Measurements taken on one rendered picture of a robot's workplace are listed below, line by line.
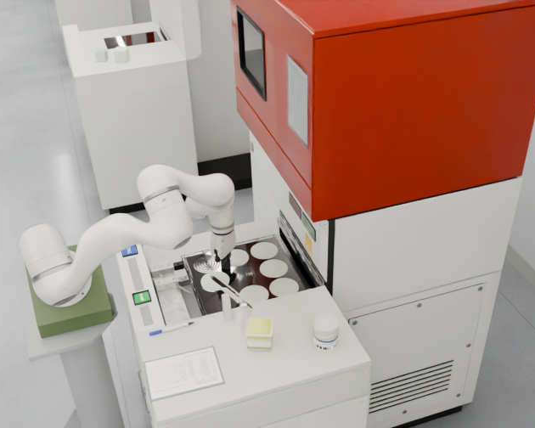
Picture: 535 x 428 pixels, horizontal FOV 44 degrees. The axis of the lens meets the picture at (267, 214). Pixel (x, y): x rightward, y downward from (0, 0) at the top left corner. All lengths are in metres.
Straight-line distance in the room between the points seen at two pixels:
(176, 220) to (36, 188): 3.10
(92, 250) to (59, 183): 2.96
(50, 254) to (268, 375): 0.69
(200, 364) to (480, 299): 1.14
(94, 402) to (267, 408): 0.90
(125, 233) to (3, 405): 1.72
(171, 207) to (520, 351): 2.17
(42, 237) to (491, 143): 1.36
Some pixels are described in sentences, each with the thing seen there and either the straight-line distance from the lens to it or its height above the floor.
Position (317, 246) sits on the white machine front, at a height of 1.07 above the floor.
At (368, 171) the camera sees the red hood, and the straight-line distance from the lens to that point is 1.98.
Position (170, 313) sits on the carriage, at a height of 0.88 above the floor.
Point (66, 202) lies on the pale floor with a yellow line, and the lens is 4.54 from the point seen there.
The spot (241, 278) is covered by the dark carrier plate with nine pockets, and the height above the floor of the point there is 0.90.
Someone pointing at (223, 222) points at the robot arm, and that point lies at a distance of 2.18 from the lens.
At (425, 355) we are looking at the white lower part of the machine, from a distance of 2.66.
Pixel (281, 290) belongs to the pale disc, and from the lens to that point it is 2.25.
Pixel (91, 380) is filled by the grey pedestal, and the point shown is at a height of 0.55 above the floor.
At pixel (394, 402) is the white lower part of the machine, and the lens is 2.79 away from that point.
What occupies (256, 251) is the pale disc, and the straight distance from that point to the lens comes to 2.41.
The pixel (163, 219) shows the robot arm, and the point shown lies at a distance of 1.72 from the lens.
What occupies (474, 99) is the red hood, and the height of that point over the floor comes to 1.54.
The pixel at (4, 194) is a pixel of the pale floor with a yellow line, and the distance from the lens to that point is 4.79.
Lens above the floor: 2.40
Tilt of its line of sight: 35 degrees down
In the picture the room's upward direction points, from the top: 2 degrees counter-clockwise
